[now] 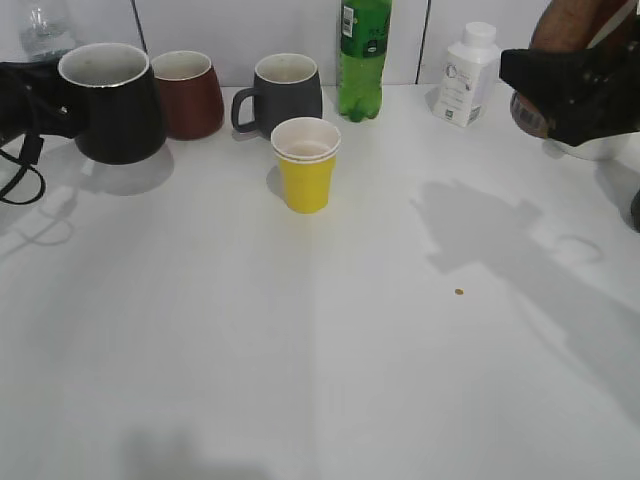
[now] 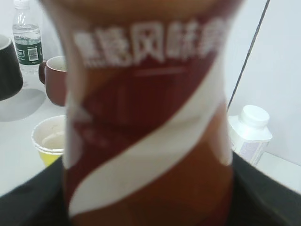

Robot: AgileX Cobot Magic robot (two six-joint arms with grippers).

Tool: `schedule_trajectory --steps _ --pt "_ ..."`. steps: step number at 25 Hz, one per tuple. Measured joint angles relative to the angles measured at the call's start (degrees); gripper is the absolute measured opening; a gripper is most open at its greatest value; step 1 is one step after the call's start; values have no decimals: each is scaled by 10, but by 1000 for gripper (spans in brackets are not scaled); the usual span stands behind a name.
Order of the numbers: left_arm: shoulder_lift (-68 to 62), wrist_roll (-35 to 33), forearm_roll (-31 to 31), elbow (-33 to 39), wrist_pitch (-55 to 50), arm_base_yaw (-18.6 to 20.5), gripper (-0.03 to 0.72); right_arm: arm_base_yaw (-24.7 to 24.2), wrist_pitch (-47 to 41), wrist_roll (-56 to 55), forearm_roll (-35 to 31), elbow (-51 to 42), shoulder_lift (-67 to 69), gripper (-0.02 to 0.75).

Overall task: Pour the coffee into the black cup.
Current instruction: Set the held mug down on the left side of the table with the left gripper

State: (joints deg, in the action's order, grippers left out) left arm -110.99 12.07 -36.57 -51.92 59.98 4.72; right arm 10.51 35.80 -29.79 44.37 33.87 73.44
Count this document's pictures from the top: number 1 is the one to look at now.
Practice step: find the clear water bottle green label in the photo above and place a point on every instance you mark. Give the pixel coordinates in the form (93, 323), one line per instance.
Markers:
(46, 29)

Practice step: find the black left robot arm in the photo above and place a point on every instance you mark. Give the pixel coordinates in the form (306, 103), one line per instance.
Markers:
(16, 106)

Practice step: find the yellow paper cup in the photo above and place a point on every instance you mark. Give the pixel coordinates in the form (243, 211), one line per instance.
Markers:
(306, 148)

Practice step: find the brown coffee drink bottle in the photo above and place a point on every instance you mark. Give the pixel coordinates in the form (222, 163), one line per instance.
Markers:
(573, 25)

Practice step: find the black ceramic mug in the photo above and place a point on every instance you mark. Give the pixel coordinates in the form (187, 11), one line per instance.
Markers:
(114, 92)

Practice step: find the white plastic bottle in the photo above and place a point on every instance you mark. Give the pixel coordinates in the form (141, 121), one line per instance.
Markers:
(470, 73)

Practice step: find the green soda bottle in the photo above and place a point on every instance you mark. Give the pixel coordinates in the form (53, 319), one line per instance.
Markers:
(364, 33)

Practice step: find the grey ceramic mug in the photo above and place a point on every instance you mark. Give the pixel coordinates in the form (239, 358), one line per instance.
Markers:
(285, 86)

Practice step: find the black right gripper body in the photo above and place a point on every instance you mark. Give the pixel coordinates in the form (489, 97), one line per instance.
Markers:
(578, 96)

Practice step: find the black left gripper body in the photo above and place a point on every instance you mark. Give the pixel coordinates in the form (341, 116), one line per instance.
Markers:
(58, 107)

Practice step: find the white ceramic mug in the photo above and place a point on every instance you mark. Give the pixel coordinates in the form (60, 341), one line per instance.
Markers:
(602, 149)

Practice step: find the dark red ceramic mug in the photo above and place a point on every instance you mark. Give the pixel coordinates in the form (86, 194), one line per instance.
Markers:
(190, 93)

